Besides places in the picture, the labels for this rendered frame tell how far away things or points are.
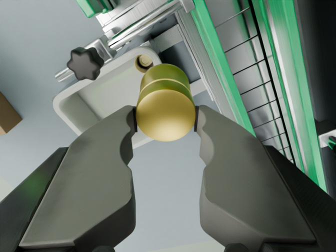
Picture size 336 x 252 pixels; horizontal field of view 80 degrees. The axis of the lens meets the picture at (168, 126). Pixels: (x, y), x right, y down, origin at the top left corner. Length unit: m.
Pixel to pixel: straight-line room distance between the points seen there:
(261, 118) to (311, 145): 0.09
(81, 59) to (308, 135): 0.30
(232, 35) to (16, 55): 0.42
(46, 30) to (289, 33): 0.41
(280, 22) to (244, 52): 0.09
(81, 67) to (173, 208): 0.63
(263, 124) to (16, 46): 0.50
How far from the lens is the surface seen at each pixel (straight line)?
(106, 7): 0.28
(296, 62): 0.27
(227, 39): 0.32
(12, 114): 0.59
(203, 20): 0.22
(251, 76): 0.35
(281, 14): 0.26
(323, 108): 0.58
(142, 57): 0.41
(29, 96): 0.57
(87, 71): 0.19
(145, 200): 0.72
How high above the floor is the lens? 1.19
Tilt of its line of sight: 57 degrees down
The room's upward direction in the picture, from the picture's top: 178 degrees clockwise
